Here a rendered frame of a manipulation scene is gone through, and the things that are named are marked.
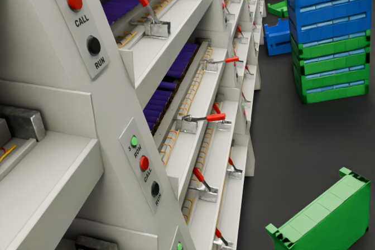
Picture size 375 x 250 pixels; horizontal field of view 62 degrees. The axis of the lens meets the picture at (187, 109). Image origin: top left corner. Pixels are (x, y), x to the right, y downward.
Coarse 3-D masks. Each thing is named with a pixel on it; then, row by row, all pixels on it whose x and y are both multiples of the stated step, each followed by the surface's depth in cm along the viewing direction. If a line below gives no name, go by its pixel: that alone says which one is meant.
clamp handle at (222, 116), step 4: (208, 116) 59; (212, 116) 59; (216, 116) 59; (220, 116) 58; (224, 116) 58; (192, 120) 60; (196, 120) 60; (200, 120) 60; (204, 120) 59; (208, 120) 59; (212, 120) 59; (216, 120) 59
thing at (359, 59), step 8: (368, 48) 137; (344, 56) 141; (352, 56) 140; (360, 56) 140; (368, 56) 139; (296, 64) 154; (304, 64) 144; (312, 64) 144; (320, 64) 143; (328, 64) 143; (336, 64) 143; (344, 64) 142; (352, 64) 142; (360, 64) 142; (304, 72) 146; (312, 72) 146; (320, 72) 145
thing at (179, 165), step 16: (208, 32) 94; (224, 32) 93; (224, 48) 96; (224, 64) 94; (176, 80) 78; (208, 80) 79; (192, 96) 72; (208, 96) 72; (192, 112) 67; (208, 112) 70; (176, 144) 58; (192, 144) 58; (176, 160) 54; (192, 160) 56; (176, 176) 44; (176, 192) 46
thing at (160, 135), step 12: (204, 48) 90; (192, 72) 77; (192, 84) 74; (180, 96) 67; (168, 108) 63; (168, 120) 60; (156, 132) 57; (168, 132) 59; (156, 144) 54; (168, 156) 54
